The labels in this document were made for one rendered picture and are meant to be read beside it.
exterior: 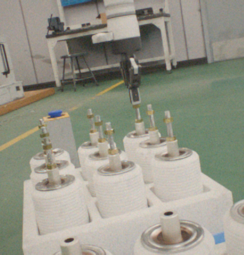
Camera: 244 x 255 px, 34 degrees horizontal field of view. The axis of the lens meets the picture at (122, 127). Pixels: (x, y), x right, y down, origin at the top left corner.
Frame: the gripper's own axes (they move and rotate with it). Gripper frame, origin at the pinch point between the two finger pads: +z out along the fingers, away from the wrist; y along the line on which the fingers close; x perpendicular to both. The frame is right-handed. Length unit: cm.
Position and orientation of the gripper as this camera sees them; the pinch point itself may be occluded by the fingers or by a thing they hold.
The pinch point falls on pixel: (134, 95)
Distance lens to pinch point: 100.4
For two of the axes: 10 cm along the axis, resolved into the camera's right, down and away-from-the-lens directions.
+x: -9.6, 2.1, -1.8
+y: -2.1, -1.7, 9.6
